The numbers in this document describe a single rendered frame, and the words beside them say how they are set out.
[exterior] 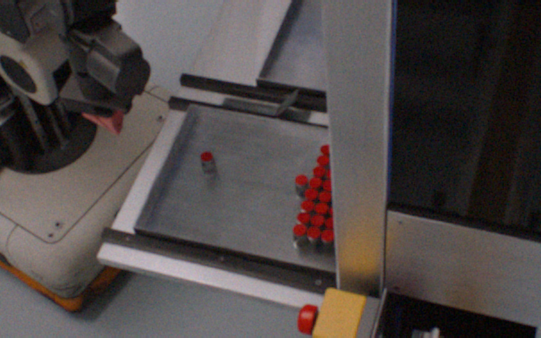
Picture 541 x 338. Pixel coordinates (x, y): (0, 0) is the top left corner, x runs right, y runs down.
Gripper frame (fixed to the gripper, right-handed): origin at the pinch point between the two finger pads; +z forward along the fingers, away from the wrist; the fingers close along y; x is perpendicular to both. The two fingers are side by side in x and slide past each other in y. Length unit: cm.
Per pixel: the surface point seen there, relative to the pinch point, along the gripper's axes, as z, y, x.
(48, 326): 107, -53, 9
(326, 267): 20.4, 31.6, -3.3
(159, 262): 20.3, 6.2, -9.2
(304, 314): 7.2, 33.5, -18.1
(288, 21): 19, 10, 46
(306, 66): 20.1, 16.4, 35.8
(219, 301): 108, -11, 28
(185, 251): 18.3, 10.2, -7.4
